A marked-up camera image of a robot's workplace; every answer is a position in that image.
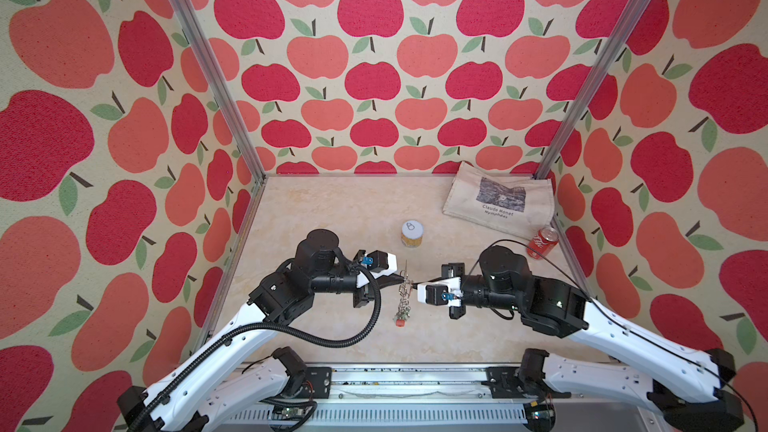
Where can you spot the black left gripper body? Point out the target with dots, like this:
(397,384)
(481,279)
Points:
(361,294)

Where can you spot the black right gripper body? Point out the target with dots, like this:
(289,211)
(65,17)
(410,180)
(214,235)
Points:
(457,270)

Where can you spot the metal car-shaped key holder plate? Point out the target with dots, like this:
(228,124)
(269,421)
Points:
(405,289)

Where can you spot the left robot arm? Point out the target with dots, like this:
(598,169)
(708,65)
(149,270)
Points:
(199,394)

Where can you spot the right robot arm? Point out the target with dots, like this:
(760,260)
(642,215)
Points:
(688,388)

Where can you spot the small round tin can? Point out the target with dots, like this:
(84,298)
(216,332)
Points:
(412,233)

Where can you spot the beige canvas tote bag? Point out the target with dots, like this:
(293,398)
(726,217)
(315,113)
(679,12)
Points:
(515,205)

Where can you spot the red soda can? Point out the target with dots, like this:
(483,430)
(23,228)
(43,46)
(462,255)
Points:
(543,242)

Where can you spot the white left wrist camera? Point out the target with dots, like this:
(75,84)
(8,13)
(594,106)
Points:
(378,263)

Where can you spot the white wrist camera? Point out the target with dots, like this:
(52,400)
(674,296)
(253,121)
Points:
(431,294)
(378,263)

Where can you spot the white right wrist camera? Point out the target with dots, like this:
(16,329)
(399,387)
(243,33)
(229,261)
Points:
(431,294)

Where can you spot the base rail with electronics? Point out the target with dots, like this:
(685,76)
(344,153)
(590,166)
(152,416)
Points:
(403,397)

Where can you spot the aluminium corner post right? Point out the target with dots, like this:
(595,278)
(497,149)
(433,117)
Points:
(625,25)

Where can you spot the aluminium corner post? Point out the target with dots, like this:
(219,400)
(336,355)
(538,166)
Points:
(214,76)
(625,25)

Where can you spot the aluminium corner post left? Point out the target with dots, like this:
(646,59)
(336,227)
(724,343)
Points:
(214,76)

